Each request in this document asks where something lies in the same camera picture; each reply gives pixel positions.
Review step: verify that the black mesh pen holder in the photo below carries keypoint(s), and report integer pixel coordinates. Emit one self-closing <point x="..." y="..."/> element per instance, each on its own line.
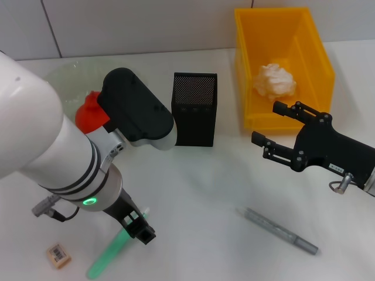
<point x="196" y="87"/>

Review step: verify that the grey marker pen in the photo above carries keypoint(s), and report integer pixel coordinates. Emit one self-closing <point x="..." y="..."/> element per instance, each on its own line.
<point x="278" y="229"/>

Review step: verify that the white paper ball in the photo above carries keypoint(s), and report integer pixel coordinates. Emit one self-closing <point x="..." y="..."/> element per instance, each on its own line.
<point x="275" y="82"/>

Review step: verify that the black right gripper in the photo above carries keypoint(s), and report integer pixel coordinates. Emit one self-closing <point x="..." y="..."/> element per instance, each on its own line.
<point x="328" y="146"/>

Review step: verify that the beige eraser with barcode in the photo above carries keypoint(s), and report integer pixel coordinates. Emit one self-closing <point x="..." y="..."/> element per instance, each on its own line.
<point x="58" y="255"/>

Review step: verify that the orange fruit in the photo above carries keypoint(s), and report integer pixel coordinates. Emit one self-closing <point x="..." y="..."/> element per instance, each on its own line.
<point x="88" y="117"/>

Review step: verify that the yellow plastic bin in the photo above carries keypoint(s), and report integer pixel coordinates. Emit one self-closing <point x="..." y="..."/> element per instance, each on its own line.
<point x="293" y="44"/>

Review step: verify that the green pen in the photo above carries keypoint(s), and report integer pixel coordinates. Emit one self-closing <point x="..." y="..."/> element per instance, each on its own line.
<point x="105" y="257"/>

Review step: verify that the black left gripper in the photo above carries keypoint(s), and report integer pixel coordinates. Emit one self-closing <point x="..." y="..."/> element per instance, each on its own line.
<point x="120" y="207"/>

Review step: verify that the green glass fruit plate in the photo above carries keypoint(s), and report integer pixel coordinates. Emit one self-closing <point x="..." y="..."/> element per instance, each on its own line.
<point x="76" y="76"/>

